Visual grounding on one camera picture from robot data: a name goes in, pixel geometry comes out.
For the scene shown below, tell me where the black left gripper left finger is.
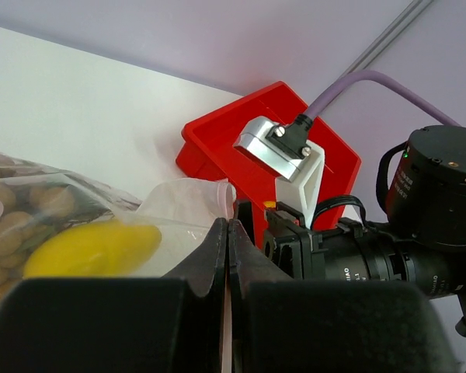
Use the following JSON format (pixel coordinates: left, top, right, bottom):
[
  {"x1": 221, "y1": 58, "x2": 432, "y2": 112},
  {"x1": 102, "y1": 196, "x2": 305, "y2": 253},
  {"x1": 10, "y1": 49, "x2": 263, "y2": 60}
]
[{"x1": 0, "y1": 218, "x2": 228, "y2": 372}]

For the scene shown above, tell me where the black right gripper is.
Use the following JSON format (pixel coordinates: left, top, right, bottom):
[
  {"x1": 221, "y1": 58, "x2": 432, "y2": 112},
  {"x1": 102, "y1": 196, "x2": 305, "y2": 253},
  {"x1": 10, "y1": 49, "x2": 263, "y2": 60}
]
[{"x1": 235, "y1": 195, "x2": 416, "y2": 282}]

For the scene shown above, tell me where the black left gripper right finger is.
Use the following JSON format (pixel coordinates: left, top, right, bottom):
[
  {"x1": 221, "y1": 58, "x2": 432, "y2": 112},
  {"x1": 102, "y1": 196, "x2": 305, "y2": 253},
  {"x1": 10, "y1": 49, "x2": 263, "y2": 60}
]
[{"x1": 228, "y1": 220, "x2": 457, "y2": 372}]

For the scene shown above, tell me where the yellow fake mango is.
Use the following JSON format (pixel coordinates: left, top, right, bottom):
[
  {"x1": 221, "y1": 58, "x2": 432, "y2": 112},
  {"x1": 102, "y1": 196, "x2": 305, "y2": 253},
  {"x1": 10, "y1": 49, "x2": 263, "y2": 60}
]
[{"x1": 23, "y1": 220, "x2": 162, "y2": 278}]

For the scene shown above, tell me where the clear zip top bag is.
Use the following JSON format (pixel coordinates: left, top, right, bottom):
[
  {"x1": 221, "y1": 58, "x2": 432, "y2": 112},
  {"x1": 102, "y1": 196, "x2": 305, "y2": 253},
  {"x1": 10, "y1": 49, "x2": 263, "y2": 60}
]
[{"x1": 0, "y1": 146, "x2": 238, "y2": 323}]

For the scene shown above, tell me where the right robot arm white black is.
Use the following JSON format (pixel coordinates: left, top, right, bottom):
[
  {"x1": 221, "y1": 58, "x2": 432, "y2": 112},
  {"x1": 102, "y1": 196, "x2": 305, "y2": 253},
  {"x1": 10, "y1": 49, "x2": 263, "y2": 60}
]
[{"x1": 259, "y1": 125, "x2": 466, "y2": 337}]

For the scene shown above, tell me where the fake brown grape bunch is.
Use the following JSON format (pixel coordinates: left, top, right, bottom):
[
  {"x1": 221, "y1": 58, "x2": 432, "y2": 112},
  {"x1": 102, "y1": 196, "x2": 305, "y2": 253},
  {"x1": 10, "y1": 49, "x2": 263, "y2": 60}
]
[{"x1": 0, "y1": 154, "x2": 78, "y2": 302}]

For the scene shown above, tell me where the red plastic tray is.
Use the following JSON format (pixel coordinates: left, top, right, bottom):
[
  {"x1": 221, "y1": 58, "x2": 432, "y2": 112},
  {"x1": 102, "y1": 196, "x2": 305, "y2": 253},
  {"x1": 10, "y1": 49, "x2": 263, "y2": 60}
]
[{"x1": 175, "y1": 81, "x2": 362, "y2": 228}]

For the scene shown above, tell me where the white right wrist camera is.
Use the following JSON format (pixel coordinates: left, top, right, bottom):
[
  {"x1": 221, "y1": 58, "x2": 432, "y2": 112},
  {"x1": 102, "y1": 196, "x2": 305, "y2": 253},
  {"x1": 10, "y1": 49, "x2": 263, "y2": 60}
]
[{"x1": 234, "y1": 116, "x2": 325, "y2": 228}]

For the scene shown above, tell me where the aluminium frame post right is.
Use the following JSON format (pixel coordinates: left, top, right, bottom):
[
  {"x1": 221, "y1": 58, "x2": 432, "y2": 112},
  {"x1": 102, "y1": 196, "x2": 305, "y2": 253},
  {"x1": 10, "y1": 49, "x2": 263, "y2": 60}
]
[{"x1": 340, "y1": 0, "x2": 433, "y2": 77}]

